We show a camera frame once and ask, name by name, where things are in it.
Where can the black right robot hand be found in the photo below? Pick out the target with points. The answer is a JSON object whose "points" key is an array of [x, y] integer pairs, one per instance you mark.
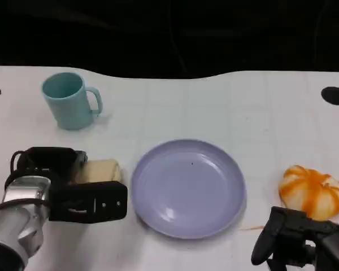
{"points": [[296, 237]]}

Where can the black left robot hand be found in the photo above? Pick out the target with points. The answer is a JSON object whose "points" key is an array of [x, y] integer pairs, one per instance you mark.
{"points": [[51, 161]]}

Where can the orange and white bread roll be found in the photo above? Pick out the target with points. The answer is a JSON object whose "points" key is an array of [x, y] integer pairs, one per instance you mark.
{"points": [[310, 192]]}

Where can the pale green mug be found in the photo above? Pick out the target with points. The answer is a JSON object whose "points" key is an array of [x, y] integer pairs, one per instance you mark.
{"points": [[69, 110]]}

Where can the lilac plate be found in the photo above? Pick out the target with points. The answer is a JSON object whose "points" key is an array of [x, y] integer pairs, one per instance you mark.
{"points": [[187, 192]]}

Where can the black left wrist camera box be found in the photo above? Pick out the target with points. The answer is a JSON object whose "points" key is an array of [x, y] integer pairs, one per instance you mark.
{"points": [[87, 201]]}

